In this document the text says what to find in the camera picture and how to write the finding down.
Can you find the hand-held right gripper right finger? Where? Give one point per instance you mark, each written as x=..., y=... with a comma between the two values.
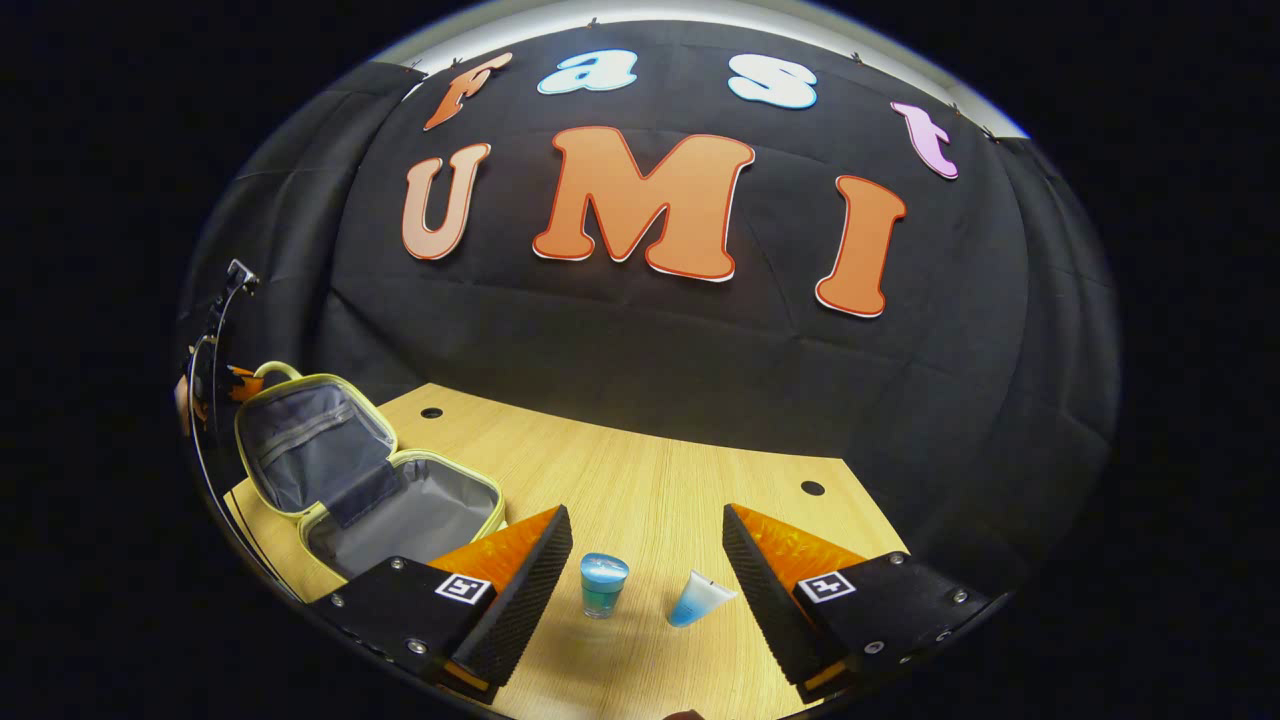
x=765, y=590

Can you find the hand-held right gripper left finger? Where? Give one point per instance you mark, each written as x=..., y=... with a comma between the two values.
x=520, y=590

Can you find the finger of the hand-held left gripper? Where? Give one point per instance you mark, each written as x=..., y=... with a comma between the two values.
x=246, y=384

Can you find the blue white cream tube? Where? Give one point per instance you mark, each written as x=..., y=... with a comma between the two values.
x=698, y=600

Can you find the blue skin care jar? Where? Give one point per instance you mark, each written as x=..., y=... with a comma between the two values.
x=603, y=585

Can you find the pale yellow suitcase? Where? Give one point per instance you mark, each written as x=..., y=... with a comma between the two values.
x=400, y=510

